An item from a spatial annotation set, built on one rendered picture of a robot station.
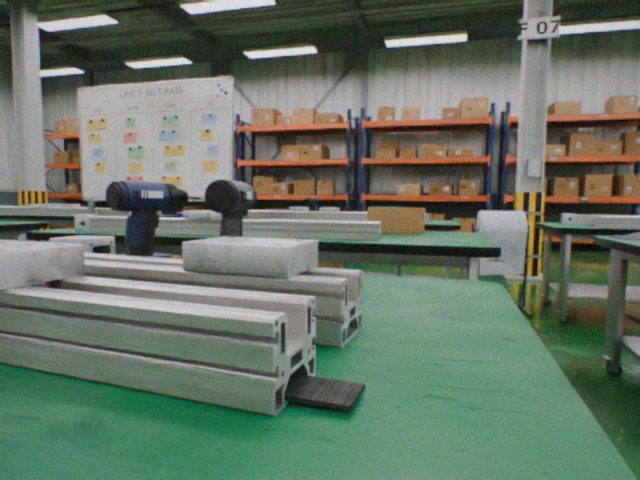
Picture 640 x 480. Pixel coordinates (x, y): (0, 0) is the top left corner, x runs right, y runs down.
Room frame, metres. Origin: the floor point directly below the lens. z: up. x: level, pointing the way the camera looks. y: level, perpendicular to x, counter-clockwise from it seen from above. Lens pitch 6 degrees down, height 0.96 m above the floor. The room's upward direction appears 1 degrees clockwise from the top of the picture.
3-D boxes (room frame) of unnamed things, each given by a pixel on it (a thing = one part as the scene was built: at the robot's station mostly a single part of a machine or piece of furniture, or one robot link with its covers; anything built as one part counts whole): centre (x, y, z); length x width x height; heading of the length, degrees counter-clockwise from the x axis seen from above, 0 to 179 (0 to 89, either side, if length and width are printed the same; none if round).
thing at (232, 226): (0.86, 0.16, 0.89); 0.20 x 0.08 x 0.22; 172
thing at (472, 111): (10.08, -2.28, 1.59); 2.83 x 0.98 x 3.17; 75
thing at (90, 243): (1.00, 0.55, 0.83); 0.11 x 0.10 x 0.10; 167
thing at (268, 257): (0.63, 0.10, 0.87); 0.16 x 0.11 x 0.07; 70
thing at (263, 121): (10.87, 0.61, 1.58); 2.83 x 0.98 x 3.15; 75
